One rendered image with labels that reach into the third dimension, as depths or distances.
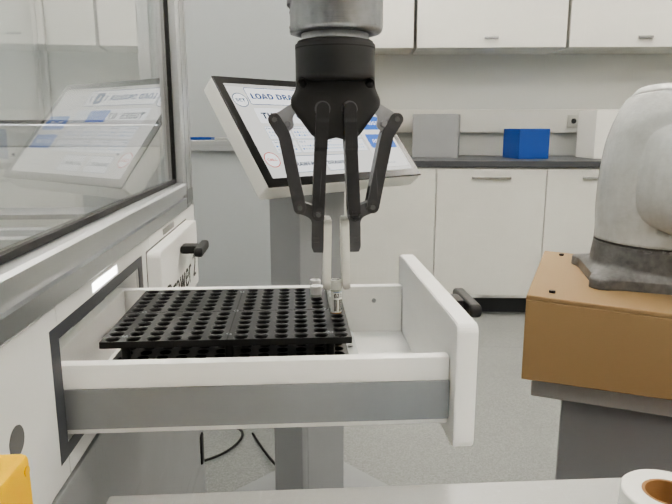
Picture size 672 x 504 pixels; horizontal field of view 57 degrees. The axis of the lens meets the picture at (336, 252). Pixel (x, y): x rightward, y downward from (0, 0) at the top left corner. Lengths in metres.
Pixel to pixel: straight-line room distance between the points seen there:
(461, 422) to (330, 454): 1.28
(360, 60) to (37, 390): 0.38
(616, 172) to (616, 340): 0.23
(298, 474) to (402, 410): 1.24
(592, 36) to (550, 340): 3.41
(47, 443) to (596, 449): 0.73
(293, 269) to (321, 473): 0.59
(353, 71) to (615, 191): 0.47
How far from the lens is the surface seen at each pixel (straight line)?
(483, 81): 4.33
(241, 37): 2.32
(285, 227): 1.56
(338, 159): 1.50
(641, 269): 0.93
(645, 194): 0.90
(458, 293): 0.67
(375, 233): 3.59
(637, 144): 0.92
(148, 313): 0.66
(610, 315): 0.83
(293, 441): 1.74
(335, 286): 0.62
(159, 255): 0.82
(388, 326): 0.78
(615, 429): 0.98
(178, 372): 0.54
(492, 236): 3.67
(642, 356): 0.85
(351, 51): 0.58
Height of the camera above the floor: 1.08
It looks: 11 degrees down
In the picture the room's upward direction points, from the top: straight up
